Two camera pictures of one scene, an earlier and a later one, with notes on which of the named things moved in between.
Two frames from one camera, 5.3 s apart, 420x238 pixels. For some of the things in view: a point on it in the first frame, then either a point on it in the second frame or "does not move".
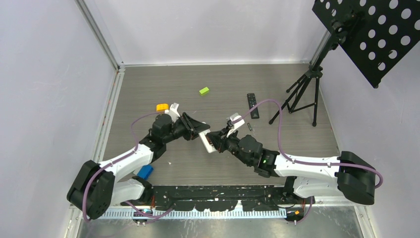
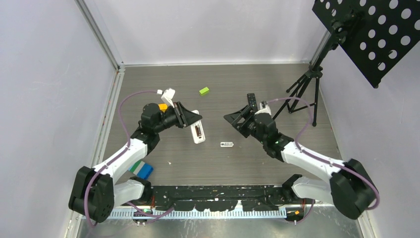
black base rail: x=258 y=198 does not move
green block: x=203 y=91 does not move
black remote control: x=252 y=103 does not move
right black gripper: x=219 y=140 → x=248 y=114
